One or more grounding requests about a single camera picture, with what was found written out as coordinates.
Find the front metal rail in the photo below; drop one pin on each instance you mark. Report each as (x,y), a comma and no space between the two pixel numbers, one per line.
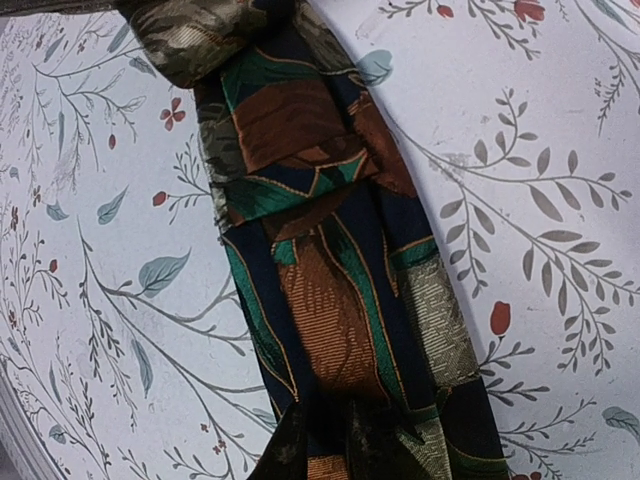
(18,441)

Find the brown green patterned tie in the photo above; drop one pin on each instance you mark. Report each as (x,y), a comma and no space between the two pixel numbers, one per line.
(360,339)

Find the floral tablecloth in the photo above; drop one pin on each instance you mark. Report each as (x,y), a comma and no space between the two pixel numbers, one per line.
(122,333)

